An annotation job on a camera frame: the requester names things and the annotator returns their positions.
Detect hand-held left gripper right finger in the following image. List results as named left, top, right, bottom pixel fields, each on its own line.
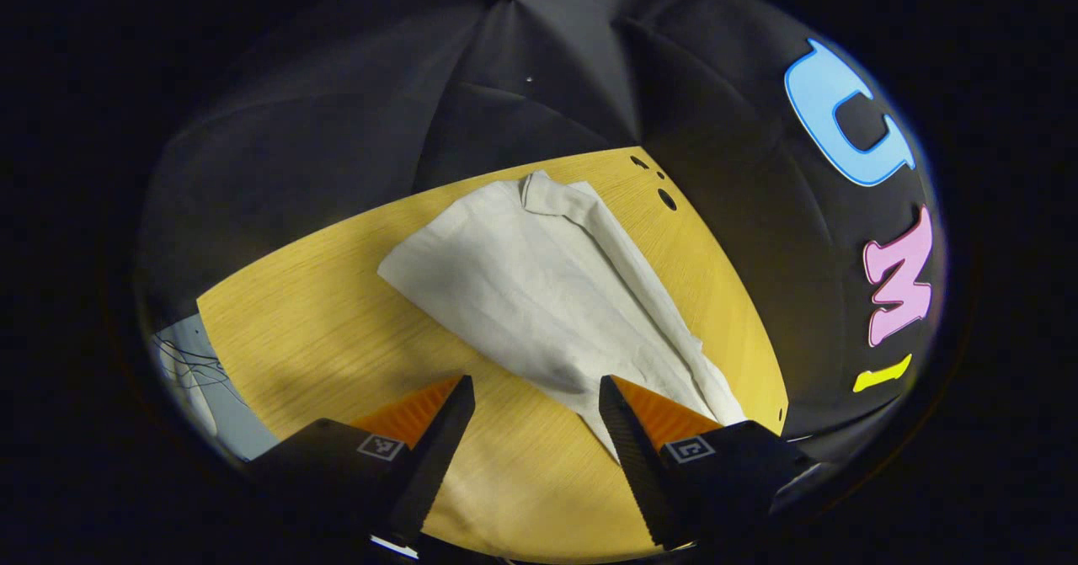
left=598, top=374, right=819, bottom=550

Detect black backdrop cloth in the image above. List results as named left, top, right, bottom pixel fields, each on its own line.
left=135, top=0, right=949, bottom=465

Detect black cable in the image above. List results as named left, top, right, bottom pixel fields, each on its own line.
left=153, top=333, right=230, bottom=397

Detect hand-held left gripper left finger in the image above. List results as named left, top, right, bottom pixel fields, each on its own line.
left=244, top=374, right=477, bottom=550

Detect white jeans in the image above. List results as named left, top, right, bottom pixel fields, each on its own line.
left=377, top=169, right=750, bottom=458

